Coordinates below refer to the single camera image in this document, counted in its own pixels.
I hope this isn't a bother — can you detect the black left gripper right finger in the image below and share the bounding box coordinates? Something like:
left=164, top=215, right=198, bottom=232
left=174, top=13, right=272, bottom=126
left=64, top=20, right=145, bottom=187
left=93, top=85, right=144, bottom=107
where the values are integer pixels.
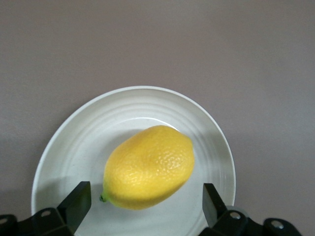
left=198, top=183, right=249, bottom=236

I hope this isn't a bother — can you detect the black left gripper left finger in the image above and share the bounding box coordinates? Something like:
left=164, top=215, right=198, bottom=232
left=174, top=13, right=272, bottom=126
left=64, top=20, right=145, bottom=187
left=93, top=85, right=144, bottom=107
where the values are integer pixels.
left=31, top=181, right=92, bottom=236

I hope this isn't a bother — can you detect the yellow lemon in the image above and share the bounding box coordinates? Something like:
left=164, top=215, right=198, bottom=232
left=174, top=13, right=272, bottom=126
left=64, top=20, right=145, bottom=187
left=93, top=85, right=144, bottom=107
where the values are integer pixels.
left=99, top=125, right=195, bottom=211

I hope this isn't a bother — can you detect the white round plate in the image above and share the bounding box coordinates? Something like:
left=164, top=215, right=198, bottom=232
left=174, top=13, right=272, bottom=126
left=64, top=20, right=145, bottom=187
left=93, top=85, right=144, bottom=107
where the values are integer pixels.
left=31, top=86, right=237, bottom=236

